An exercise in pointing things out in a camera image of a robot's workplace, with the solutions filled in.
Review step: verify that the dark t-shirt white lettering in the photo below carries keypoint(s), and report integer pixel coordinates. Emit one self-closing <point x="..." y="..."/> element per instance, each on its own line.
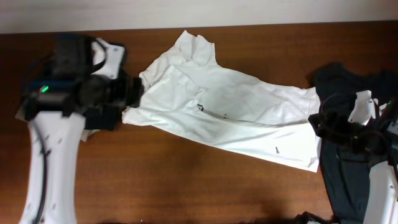
<point x="345" y="155"/>

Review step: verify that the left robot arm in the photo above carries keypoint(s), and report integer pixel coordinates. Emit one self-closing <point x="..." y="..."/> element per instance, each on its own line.
<point x="55" y="140"/>

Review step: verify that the folded beige garment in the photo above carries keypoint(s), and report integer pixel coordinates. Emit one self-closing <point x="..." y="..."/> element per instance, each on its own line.
<point x="20" y="115"/>

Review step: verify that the white robot print t-shirt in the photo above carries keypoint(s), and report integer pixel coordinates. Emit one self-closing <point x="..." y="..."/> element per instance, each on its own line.
<point x="188" y="94"/>

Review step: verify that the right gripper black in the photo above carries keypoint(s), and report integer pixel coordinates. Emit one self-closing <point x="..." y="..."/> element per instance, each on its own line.
<point x="333" y="122"/>

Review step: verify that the folded black garment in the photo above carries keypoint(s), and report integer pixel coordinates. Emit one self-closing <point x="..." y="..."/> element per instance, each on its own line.
<point x="48" y="92"/>

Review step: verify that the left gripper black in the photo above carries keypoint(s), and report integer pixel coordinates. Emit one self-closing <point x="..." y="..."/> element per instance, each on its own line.
<point x="119" y="98"/>

